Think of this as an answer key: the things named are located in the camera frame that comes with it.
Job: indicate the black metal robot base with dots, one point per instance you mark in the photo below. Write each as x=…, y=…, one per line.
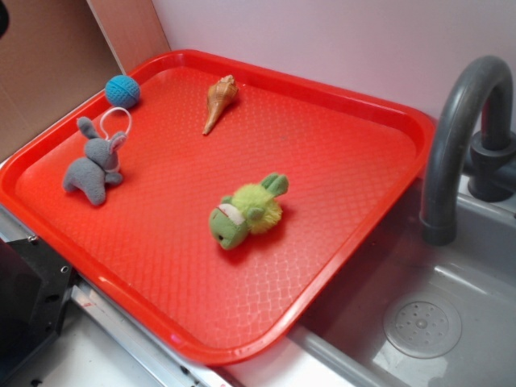
x=36, y=283

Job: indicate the green plush lion toy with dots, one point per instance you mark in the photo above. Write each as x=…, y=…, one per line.
x=253, y=209

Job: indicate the red plastic tray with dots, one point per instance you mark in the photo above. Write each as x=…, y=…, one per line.
x=348, y=156

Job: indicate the brown conch seashell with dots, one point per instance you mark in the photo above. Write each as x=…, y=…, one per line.
x=220, y=95

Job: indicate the gray plush bunny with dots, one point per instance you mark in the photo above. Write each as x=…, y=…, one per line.
x=100, y=165

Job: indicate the blue knitted ball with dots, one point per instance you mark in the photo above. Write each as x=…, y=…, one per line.
x=122, y=91

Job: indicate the gray plastic sink basin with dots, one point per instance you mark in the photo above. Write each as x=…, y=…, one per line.
x=343, y=327

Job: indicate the round sink drain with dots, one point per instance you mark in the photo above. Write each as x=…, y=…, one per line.
x=422, y=325

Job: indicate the gray toy faucet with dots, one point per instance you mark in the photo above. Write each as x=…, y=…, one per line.
x=474, y=137

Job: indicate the brown cardboard panel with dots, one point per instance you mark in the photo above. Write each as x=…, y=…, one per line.
x=57, y=54

